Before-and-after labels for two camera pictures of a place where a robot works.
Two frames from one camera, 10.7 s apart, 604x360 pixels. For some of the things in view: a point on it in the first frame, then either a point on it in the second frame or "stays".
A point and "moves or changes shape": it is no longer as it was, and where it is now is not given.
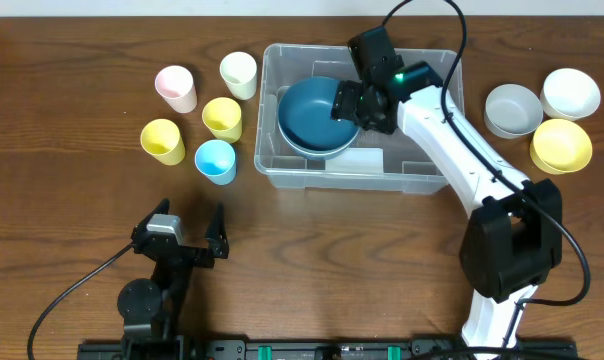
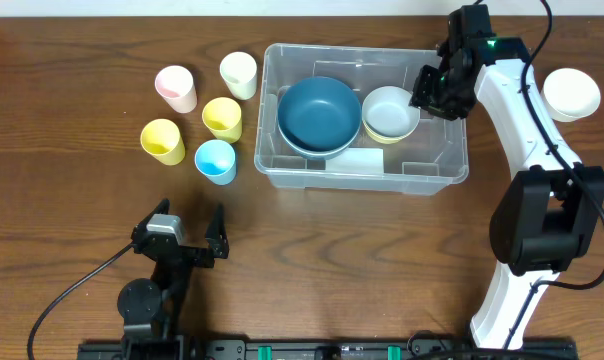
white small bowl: x=570 y=94 stays
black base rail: x=335 y=348 stays
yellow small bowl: x=560 y=147 moves or changes shape
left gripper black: x=185 y=252 stays
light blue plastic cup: x=216 y=160 stays
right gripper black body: x=346 y=103 → x=433 y=93
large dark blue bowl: x=318 y=141 stays
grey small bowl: x=513 y=111 moves or changes shape
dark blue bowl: x=305 y=116 stays
